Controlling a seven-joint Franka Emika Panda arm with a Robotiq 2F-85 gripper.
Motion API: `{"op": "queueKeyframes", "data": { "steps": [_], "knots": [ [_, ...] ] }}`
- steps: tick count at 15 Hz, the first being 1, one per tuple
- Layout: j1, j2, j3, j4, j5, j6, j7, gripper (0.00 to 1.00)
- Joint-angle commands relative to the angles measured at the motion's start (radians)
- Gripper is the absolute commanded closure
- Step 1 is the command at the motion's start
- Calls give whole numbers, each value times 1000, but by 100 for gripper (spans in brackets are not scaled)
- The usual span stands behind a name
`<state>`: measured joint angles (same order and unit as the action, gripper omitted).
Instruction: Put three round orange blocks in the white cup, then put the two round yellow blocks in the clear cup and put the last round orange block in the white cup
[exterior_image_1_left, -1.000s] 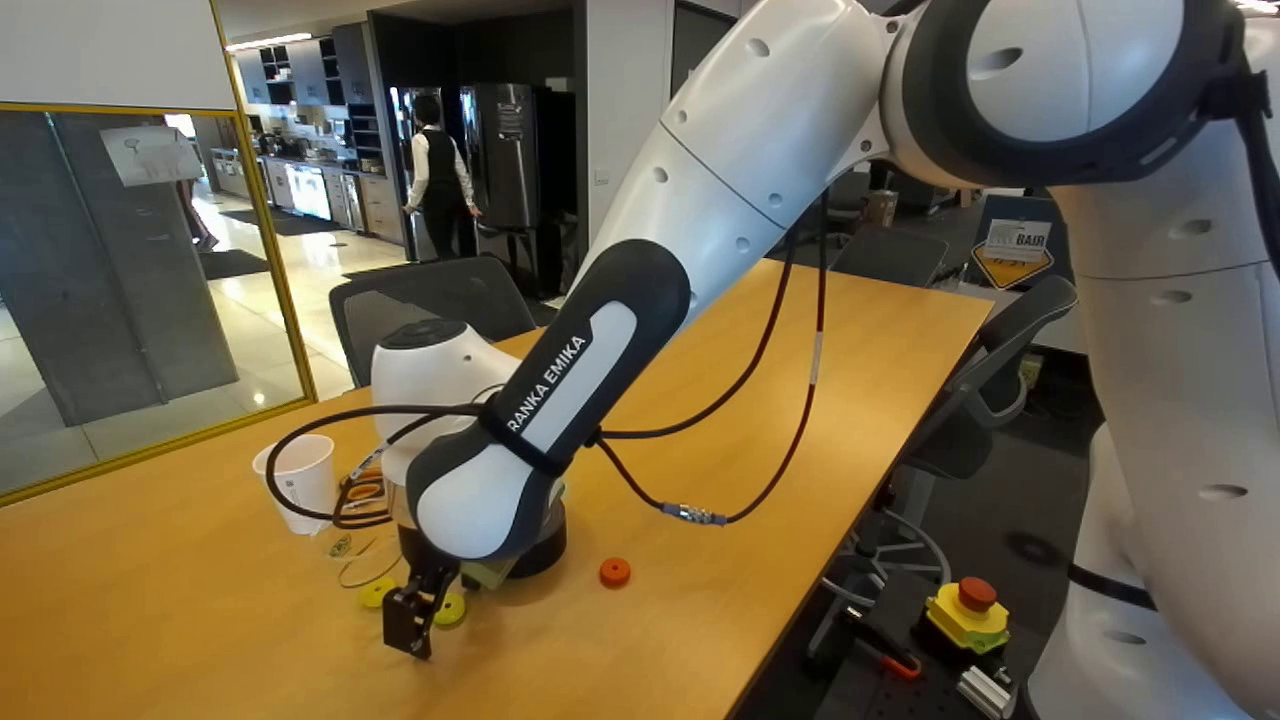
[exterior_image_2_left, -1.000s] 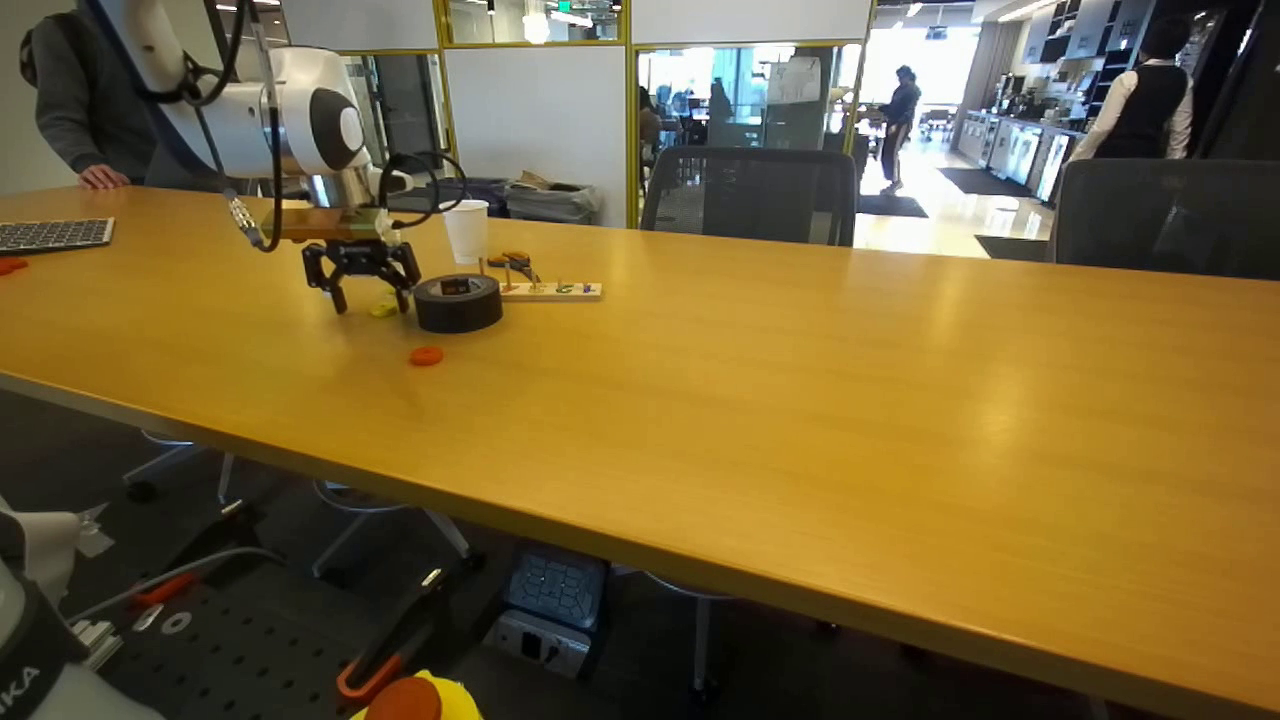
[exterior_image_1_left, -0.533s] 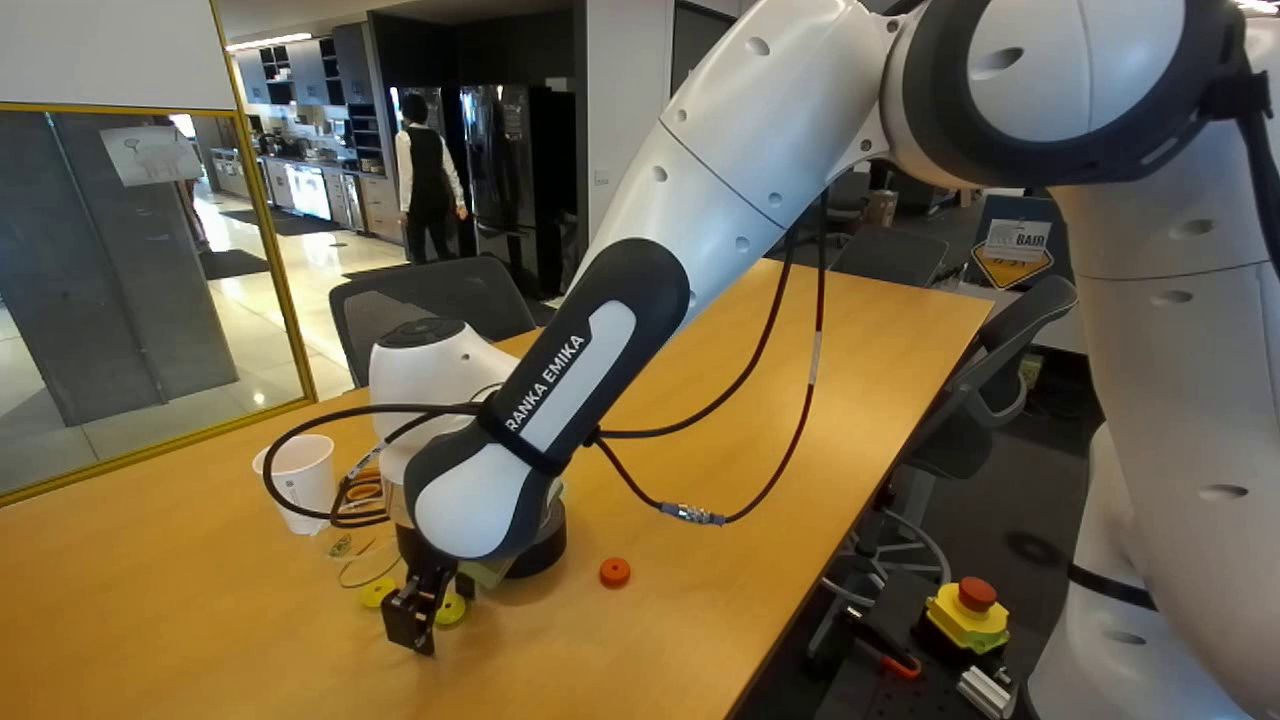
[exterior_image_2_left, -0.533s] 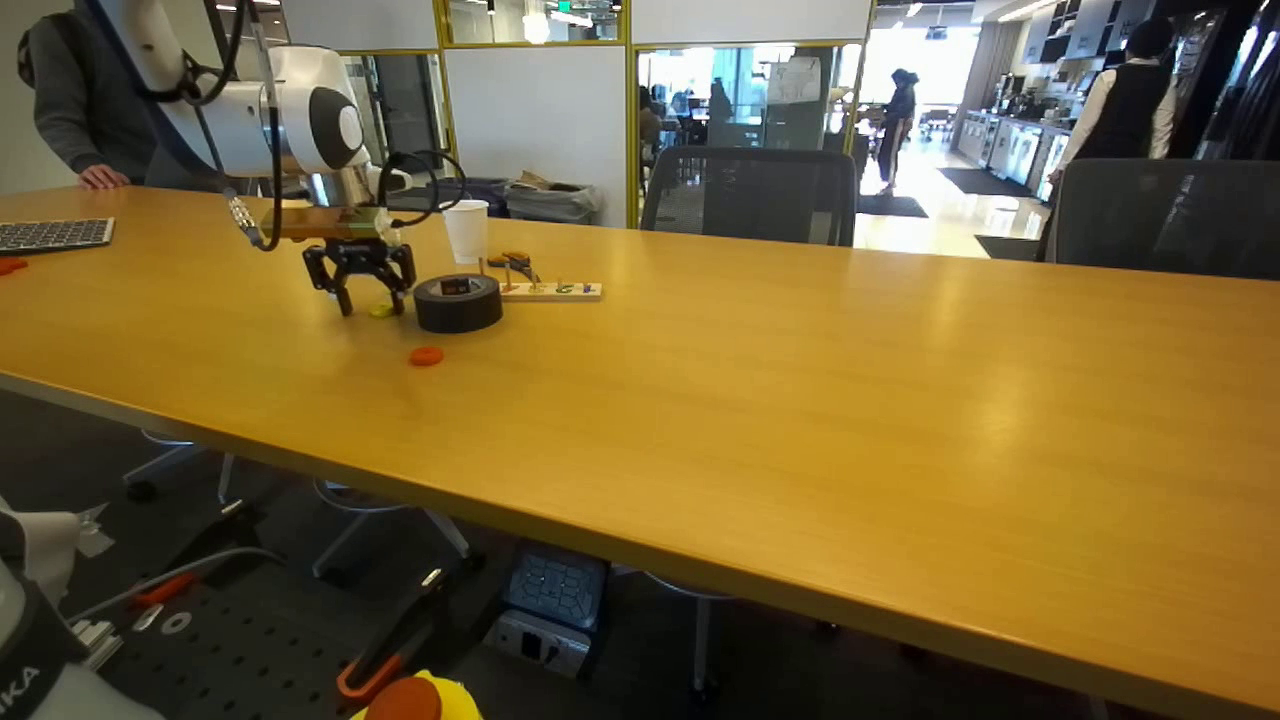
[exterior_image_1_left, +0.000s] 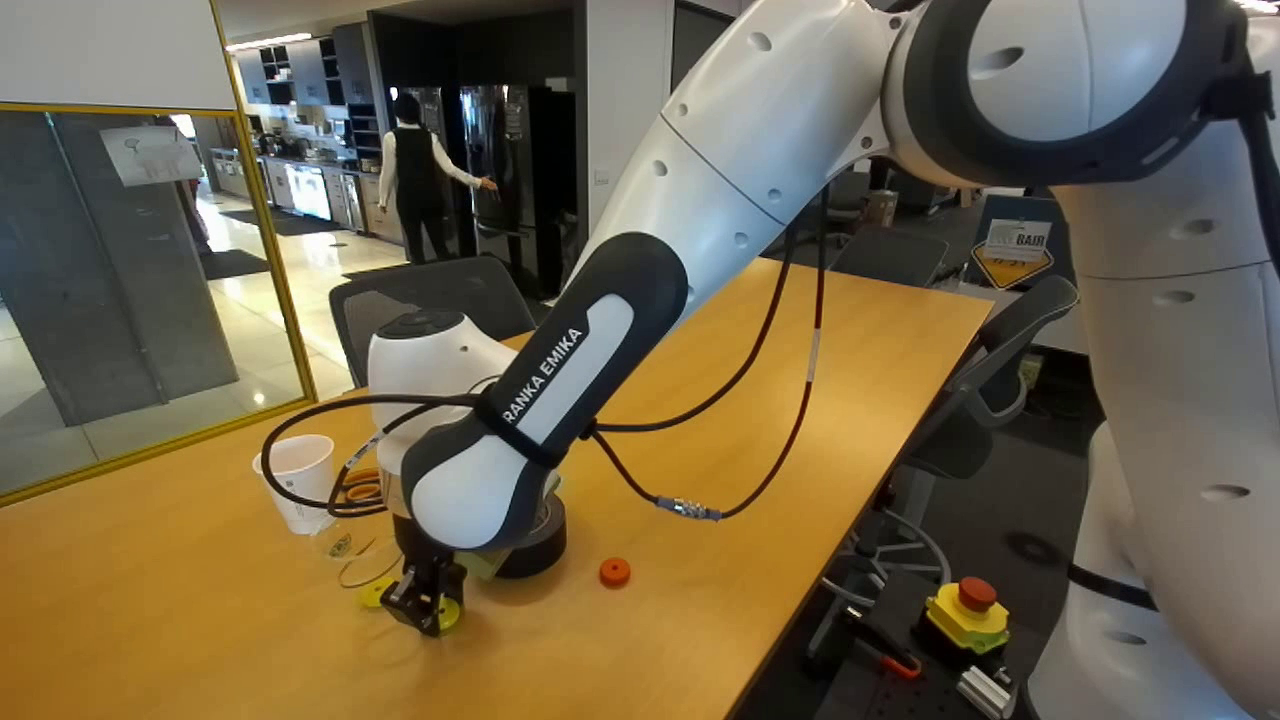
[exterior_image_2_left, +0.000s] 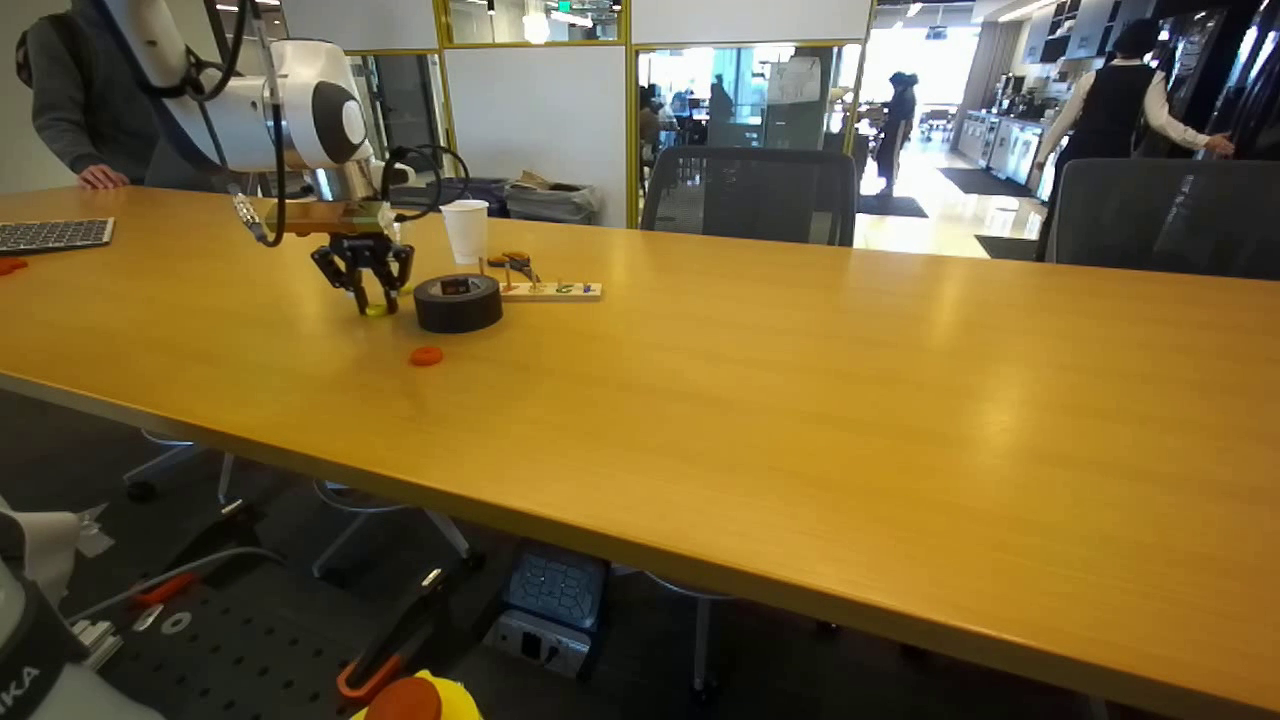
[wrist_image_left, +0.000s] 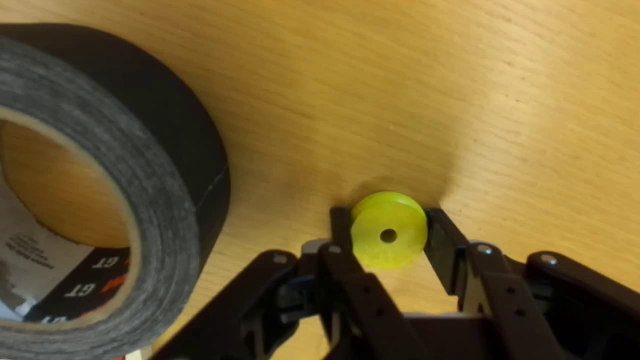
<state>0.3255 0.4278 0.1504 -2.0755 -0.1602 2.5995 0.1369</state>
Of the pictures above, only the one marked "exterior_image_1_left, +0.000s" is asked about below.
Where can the person in black vest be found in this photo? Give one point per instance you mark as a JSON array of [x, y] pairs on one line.
[[418, 187]]

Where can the black glass door refrigerator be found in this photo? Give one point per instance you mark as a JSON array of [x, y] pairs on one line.
[[535, 172]]

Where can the grey office chair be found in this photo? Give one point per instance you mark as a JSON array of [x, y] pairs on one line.
[[400, 300]]

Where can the yellow red emergency stop button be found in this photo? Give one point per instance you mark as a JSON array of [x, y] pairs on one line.
[[965, 618]]

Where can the yellow framed partition wall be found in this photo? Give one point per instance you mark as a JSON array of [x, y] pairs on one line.
[[132, 264]]

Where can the round orange block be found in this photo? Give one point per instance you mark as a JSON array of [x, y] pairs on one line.
[[612, 573]]

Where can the yellow white desk sign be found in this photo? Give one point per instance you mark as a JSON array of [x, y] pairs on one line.
[[1013, 248]]

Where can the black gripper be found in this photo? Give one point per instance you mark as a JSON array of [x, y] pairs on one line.
[[432, 561]]

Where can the black office chair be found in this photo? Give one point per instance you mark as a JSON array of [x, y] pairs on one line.
[[984, 385]]

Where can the small white connector box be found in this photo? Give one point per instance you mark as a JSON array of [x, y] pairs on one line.
[[984, 694]]

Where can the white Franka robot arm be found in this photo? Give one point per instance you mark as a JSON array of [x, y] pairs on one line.
[[803, 132]]

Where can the white paper cup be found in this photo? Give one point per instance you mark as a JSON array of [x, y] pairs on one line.
[[285, 475]]

